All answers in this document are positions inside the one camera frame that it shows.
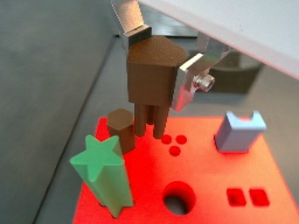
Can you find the green star peg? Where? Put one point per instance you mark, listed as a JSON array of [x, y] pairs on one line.
[[101, 166]]

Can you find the light blue notched peg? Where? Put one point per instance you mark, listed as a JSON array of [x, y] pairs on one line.
[[238, 132]]

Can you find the brown three prong object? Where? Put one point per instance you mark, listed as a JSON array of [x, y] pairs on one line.
[[153, 62]]

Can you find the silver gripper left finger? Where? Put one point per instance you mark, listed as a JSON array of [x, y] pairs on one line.
[[134, 29]]

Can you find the dark grey curved block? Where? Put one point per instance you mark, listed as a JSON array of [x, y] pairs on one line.
[[236, 73]]

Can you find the brown hexagonal peg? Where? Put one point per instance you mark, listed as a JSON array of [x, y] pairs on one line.
[[121, 126]]

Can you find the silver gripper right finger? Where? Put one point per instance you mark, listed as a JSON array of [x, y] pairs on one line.
[[193, 75]]

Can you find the red peg board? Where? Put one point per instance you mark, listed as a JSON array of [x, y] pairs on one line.
[[189, 184]]

